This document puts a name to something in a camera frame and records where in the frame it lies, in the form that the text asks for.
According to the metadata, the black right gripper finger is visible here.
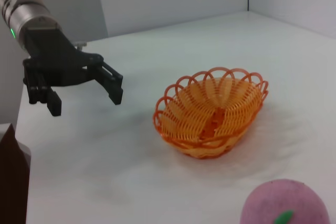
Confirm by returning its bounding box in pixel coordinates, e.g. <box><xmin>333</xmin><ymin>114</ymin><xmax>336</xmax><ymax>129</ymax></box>
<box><xmin>0</xmin><ymin>123</ymin><xmax>30</xmax><ymax>224</ymax></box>

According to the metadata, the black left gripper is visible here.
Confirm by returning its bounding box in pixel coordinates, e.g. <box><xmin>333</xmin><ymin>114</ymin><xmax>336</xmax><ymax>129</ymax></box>
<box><xmin>18</xmin><ymin>27</ymin><xmax>124</xmax><ymax>117</ymax></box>

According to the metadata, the orange woven plastic basket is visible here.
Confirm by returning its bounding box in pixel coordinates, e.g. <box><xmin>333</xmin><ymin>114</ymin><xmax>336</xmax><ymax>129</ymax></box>
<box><xmin>152</xmin><ymin>66</ymin><xmax>269</xmax><ymax>159</ymax></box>

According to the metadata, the pink peach with green leaf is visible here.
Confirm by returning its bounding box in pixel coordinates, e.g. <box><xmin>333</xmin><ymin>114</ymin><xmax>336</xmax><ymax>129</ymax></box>
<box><xmin>240</xmin><ymin>178</ymin><xmax>331</xmax><ymax>224</ymax></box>

